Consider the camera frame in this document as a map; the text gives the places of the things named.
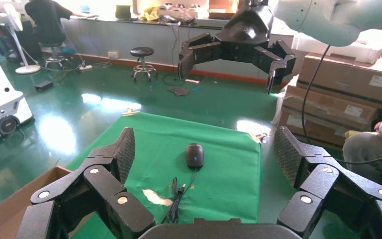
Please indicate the seated person in black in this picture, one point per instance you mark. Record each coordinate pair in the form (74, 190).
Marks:
(46, 23)

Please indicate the white power strip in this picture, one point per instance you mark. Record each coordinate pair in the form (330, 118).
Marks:
(85, 67)

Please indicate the black power adapter box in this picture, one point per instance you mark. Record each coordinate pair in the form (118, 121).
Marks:
(44, 85)

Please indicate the small white floor bar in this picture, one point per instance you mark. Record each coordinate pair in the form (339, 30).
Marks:
(192, 81)

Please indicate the chrome stool with dark seat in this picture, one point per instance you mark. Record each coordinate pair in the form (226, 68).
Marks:
(55, 59)

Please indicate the open brown cardboard box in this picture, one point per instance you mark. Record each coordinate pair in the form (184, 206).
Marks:
(6, 211)

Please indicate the yellow cloth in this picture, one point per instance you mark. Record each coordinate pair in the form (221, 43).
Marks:
(150, 14)

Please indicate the dark flat floor pad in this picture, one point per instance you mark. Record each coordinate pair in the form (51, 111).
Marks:
(178, 91)

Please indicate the white boxes on workbench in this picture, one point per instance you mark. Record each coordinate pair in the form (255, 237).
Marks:
(184, 13)

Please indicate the white wall outlet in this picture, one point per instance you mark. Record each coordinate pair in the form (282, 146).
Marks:
(113, 54)

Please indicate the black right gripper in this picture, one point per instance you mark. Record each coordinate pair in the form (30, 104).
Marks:
(243, 29)

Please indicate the brown carton on workbench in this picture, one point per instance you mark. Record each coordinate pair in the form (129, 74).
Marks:
(220, 10)

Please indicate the black round stool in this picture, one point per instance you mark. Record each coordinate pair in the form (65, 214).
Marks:
(141, 51)

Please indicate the white round stand base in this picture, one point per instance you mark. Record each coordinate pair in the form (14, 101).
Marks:
(29, 68)

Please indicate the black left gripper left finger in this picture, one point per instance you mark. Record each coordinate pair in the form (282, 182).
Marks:
(98, 178)

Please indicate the long grey workbench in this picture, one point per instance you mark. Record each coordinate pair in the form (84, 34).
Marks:
(128, 36)

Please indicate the large brown shipping carton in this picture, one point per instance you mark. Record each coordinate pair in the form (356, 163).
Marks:
(309, 128)
(322, 105)
(342, 76)

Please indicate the black square container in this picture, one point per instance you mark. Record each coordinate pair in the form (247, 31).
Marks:
(123, 12)

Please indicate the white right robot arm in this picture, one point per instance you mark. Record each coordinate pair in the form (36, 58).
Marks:
(326, 19)

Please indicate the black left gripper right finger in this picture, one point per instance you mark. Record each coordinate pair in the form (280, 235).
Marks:
(319, 181)

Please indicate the green table cloth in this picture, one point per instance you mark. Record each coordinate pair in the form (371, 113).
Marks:
(224, 184)

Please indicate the operator in yellow shirt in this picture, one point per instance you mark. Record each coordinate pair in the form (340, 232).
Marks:
(365, 148)

